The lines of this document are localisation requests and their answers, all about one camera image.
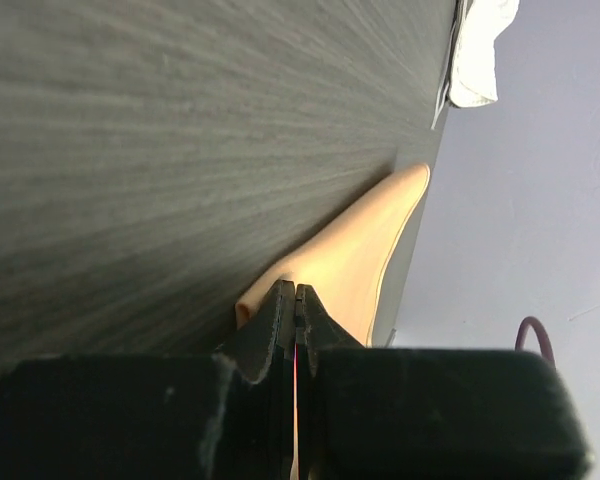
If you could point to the peach cloth napkin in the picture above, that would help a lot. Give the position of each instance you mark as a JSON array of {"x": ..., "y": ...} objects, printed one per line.
[{"x": 346, "y": 261}]

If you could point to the white bucket hat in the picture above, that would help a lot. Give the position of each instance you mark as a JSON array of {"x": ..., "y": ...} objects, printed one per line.
[{"x": 468, "y": 78}]

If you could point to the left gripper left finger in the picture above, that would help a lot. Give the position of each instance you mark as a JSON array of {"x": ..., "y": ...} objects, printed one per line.
[{"x": 228, "y": 414}]

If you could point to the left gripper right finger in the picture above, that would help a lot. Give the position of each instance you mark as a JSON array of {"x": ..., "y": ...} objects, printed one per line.
[{"x": 382, "y": 413}]

